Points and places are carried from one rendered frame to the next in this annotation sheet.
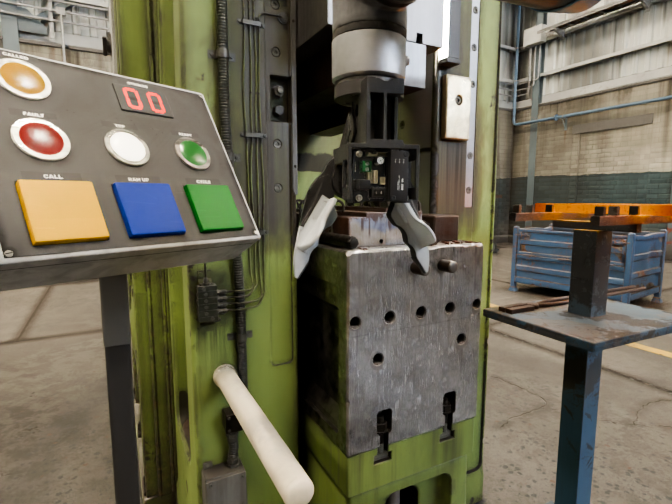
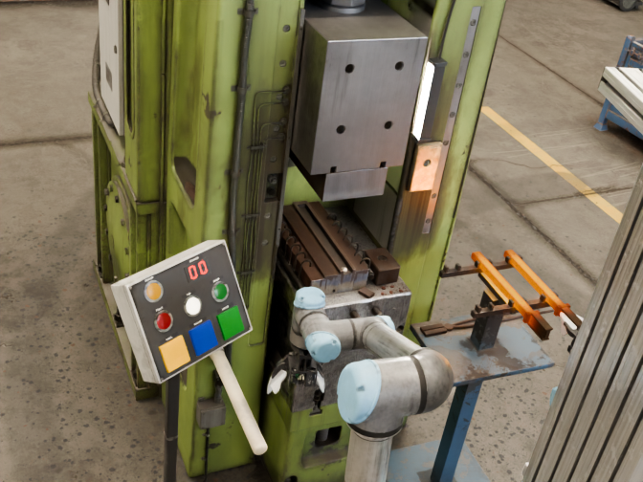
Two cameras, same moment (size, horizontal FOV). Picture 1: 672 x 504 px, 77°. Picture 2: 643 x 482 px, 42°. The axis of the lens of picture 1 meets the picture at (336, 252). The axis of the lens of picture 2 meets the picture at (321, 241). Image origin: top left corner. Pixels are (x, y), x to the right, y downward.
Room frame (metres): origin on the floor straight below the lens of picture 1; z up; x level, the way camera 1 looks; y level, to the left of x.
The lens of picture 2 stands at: (-1.18, -0.04, 2.54)
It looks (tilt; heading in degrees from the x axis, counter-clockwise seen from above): 34 degrees down; 0
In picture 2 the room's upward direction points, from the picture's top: 8 degrees clockwise
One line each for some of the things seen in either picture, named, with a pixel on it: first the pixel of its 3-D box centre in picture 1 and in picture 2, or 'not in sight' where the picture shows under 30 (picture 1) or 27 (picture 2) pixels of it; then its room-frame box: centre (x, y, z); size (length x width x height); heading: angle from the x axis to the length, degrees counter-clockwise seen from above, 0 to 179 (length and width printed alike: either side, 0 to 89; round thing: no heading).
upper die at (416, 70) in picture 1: (343, 83); (327, 150); (1.15, -0.02, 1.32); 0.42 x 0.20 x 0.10; 28
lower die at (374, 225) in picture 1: (342, 222); (314, 245); (1.15, -0.02, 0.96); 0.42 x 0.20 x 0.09; 28
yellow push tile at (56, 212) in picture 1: (63, 212); (174, 353); (0.48, 0.30, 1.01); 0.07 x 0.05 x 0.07; 143
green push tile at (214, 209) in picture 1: (213, 209); (230, 322); (0.63, 0.18, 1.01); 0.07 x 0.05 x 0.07; 143
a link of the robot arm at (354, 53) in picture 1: (371, 67); (305, 335); (0.45, -0.04, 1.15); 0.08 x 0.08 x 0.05
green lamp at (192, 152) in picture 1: (193, 153); (220, 291); (0.66, 0.22, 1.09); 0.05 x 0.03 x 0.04; 118
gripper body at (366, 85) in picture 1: (370, 147); (301, 360); (0.45, -0.04, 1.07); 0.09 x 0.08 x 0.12; 13
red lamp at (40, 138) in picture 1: (41, 139); (164, 320); (0.50, 0.34, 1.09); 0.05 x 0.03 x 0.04; 118
